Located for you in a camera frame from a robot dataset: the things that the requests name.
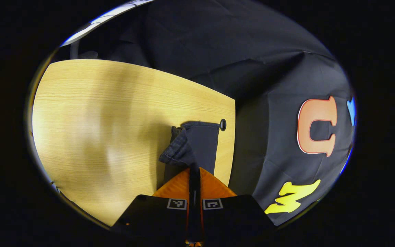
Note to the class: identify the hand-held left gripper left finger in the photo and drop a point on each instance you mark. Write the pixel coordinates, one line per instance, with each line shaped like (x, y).
(156, 216)

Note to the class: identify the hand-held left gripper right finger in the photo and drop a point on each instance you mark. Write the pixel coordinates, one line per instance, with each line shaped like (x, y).
(231, 216)

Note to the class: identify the black jeans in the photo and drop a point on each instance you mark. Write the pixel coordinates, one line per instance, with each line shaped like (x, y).
(197, 144)

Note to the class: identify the black backdrop cloth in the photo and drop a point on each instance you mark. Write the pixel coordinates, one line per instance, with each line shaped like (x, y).
(269, 68)

